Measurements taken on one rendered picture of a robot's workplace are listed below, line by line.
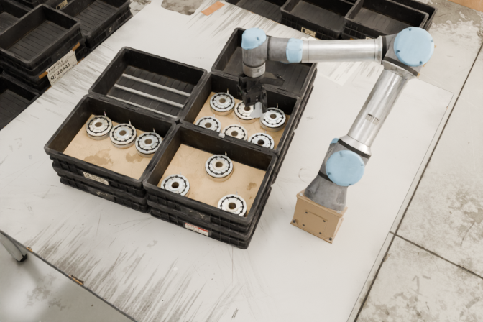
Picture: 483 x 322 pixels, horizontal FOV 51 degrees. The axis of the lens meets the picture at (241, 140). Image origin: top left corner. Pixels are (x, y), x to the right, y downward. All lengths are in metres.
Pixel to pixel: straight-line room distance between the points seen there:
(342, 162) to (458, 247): 1.44
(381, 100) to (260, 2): 2.06
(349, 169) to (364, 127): 0.14
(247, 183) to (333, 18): 1.69
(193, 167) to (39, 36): 1.50
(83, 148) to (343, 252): 1.06
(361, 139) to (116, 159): 0.92
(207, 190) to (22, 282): 1.24
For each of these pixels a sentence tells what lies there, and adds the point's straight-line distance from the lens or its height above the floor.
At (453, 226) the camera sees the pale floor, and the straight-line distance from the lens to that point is 2.98.
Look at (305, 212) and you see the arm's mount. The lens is 1.84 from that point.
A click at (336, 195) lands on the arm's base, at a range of 1.77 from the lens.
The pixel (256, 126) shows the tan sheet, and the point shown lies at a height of 0.83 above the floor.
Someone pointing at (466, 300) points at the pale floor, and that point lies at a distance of 2.82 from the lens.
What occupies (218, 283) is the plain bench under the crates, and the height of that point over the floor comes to 0.70.
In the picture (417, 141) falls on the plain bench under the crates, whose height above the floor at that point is 0.70.
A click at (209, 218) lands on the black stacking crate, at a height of 0.85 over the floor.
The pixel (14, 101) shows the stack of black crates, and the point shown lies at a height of 0.27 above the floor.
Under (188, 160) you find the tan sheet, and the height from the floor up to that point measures 0.83.
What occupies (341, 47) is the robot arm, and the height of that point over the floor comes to 1.27.
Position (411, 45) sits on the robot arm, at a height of 1.40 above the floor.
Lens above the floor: 2.41
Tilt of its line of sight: 52 degrees down
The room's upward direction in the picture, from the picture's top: 2 degrees clockwise
